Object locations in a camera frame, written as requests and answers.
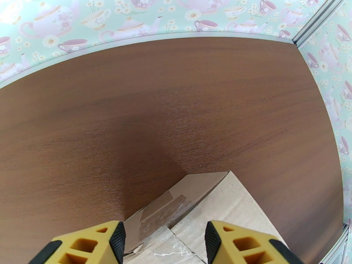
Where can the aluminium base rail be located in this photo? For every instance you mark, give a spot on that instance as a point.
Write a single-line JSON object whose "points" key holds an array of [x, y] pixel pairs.
{"points": [[342, 244]]}

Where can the thin grey wall base strip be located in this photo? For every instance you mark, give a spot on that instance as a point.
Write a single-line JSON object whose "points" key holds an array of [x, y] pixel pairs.
{"points": [[176, 37]]}

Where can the brown cardboard express box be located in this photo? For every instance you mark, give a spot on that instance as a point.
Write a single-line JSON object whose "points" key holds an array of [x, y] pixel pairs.
{"points": [[233, 200]]}

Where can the aluminium frame post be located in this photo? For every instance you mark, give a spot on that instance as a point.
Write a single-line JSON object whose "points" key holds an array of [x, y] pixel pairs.
{"points": [[316, 22]]}

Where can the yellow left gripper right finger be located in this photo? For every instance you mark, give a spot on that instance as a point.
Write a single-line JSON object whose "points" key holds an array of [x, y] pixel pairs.
{"points": [[247, 246]]}

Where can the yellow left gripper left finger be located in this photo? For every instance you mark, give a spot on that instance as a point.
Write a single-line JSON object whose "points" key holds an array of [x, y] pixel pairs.
{"points": [[82, 244]]}

